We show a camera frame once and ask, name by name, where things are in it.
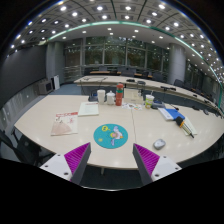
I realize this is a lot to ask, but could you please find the silver computer mouse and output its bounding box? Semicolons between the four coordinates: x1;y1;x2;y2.
153;138;167;150

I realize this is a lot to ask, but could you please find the white notebook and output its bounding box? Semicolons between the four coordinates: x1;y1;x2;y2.
179;115;198;137

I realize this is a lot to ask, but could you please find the dark grey conference device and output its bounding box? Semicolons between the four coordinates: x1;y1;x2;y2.
150;101;166;110

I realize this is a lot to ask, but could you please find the white lidded mug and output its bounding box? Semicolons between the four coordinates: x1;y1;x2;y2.
105;90;116;106

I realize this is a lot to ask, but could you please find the long curved conference table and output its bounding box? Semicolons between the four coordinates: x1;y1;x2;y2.
73;75;221;111

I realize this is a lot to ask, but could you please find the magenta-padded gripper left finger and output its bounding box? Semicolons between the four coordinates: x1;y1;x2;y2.
39;142;92;185

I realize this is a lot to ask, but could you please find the black gooseneck microphone base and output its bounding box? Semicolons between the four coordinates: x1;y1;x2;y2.
87;87;99;103

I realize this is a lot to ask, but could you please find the dark office chairs group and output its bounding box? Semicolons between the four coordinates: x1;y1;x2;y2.
83;64;221;101

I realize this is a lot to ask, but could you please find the white paper cup stack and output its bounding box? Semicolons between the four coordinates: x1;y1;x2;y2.
96;89;107;104

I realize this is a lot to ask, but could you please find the round teal cartoon mouse pad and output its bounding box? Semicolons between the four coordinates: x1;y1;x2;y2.
93;123;129;150

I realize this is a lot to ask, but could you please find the white standing board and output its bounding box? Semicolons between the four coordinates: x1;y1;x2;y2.
53;74;61;91

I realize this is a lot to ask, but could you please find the green printed drink cup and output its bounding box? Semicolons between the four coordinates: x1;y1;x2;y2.
144;90;156;109

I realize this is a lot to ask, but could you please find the blue white book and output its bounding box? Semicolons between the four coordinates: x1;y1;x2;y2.
157;107;186;122

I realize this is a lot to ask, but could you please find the black yellow handheld microphone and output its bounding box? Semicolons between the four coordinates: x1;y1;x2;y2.
175;115;195;139

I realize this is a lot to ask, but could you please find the black office chair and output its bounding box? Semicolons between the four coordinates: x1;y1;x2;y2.
0;129;54;166

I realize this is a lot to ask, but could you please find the red white fan-print booklet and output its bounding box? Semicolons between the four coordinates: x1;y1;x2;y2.
50;111;79;137

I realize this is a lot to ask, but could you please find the colourful printed leaflet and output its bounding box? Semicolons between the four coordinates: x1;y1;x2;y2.
121;102;144;111

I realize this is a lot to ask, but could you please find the ceiling lights group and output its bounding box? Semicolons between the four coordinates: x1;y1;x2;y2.
9;1;224;78

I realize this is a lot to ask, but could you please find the black desk microphone unit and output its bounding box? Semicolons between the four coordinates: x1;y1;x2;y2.
159;85;177;92

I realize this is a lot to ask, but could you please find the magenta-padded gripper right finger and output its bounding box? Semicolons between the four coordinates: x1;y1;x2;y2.
132;143;183;186

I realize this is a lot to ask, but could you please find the red thermos bottle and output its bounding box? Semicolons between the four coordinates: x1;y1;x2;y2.
115;83;125;107

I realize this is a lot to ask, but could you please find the white paper document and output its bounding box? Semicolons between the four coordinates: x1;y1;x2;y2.
77;101;100;117

